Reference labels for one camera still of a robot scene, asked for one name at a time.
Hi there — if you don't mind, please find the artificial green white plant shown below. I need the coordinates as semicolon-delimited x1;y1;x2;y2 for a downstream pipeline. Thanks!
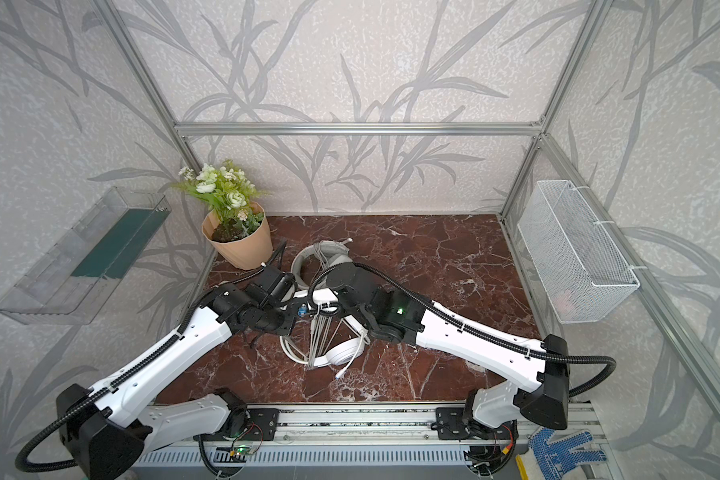
172;160;264;243

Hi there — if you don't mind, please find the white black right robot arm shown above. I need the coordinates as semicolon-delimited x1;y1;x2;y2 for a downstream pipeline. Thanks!
305;262;617;430

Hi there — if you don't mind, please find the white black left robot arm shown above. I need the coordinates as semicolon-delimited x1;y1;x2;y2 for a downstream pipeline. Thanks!
14;245;295;479

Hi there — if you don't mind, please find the white wire mesh basket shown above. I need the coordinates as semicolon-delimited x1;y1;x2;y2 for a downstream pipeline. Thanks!
518;180;640;324

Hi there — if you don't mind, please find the clear plastic wall shelf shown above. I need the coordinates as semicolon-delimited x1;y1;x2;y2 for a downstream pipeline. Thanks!
0;187;171;325

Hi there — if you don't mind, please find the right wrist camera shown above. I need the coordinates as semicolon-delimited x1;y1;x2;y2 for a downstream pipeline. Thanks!
292;288;341;317

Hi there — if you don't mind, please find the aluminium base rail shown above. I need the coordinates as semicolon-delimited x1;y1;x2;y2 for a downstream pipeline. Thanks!
125;400;607;469

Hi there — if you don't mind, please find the peach flower pot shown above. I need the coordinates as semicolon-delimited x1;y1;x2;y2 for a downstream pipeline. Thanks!
201;201;274;270

